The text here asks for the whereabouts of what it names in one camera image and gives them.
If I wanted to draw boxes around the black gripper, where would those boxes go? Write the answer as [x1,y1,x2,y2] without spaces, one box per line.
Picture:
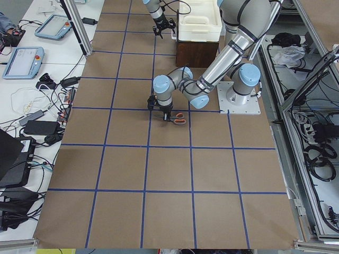
[153,18,176,39]
[155,102,173,122]

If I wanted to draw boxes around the grey orange scissors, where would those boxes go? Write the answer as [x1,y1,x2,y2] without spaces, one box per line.
[169,113,186,125]

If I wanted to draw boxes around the wooden drawer with white handle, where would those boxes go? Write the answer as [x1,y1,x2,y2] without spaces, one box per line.
[171,31,177,41]

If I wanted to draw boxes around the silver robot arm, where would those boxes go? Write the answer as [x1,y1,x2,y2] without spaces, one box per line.
[152,1,271,122]
[142,0,176,38]

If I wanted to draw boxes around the dark wooden drawer cabinet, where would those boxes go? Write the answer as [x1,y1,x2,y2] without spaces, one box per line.
[175,40,219,68]

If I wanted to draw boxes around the upper blue teach pendant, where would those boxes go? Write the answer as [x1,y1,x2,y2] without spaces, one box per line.
[34,14,72,40]

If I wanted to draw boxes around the blue teach pendant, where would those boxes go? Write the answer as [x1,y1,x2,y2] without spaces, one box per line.
[2,47,44,80]
[34,14,72,40]

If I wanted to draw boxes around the black power adapter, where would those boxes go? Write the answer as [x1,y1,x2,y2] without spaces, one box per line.
[23,120,60,135]

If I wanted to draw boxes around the crumpled white cloth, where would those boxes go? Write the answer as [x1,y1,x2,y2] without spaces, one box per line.
[273,46,305,68]

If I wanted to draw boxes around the lower blue teach pendant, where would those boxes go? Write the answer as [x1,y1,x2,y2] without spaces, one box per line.
[2,47,44,80]

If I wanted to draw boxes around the black laptop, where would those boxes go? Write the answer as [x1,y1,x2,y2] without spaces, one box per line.
[1,130,35,188]

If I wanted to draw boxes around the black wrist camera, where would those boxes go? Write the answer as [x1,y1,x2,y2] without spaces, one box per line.
[147,95,157,111]

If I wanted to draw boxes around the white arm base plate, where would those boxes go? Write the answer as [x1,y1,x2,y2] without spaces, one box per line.
[217,81,261,115]

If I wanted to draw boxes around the aluminium frame post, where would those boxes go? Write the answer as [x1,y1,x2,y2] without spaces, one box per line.
[60,0,93,57]

